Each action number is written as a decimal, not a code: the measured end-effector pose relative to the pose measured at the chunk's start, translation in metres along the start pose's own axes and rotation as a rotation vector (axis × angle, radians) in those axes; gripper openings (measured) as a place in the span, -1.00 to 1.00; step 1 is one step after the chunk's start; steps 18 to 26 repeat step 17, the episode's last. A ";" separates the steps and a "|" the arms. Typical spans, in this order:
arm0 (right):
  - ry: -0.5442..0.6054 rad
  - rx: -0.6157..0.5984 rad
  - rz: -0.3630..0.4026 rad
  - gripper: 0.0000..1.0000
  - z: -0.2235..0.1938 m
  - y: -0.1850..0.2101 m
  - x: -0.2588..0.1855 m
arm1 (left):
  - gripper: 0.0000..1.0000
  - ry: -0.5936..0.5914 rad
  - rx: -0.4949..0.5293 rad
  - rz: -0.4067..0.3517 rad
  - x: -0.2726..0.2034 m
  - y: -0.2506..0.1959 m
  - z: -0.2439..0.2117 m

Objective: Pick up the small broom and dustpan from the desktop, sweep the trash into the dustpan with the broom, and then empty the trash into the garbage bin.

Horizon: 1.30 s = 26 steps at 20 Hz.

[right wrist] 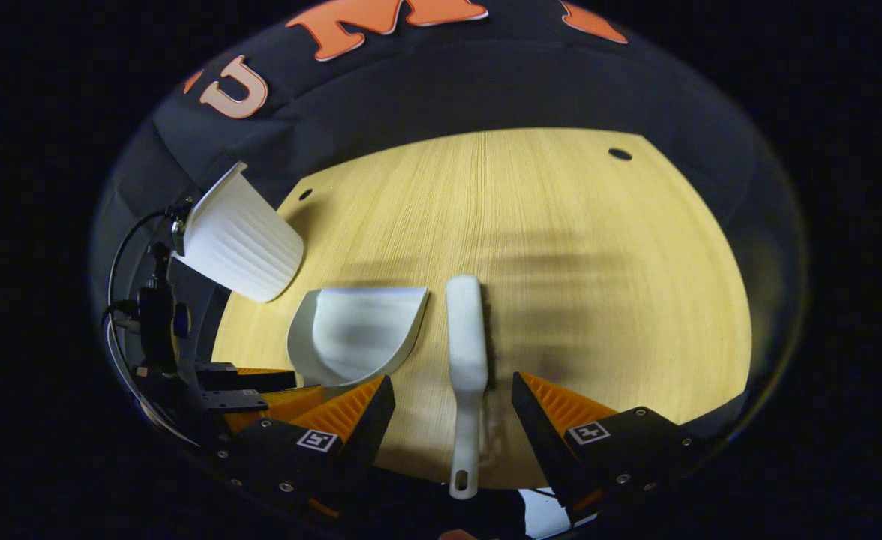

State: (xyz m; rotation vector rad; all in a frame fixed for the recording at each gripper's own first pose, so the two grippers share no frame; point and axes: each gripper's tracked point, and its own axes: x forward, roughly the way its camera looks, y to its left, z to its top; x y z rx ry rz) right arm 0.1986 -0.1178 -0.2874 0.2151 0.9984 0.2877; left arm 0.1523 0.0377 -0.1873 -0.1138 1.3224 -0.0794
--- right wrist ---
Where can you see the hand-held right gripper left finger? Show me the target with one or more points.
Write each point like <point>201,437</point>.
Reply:
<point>366,427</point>

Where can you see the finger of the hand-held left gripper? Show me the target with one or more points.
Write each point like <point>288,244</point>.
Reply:
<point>235,401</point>
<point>223,377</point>

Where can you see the white dustpan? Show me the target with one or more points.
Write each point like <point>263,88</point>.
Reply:
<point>351,330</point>

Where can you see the small white broom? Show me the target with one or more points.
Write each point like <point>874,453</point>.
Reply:
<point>465,330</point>

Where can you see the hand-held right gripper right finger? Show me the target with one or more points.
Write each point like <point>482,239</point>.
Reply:
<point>542,435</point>

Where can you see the white ribbed garbage bin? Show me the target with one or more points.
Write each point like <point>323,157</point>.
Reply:
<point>238,240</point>

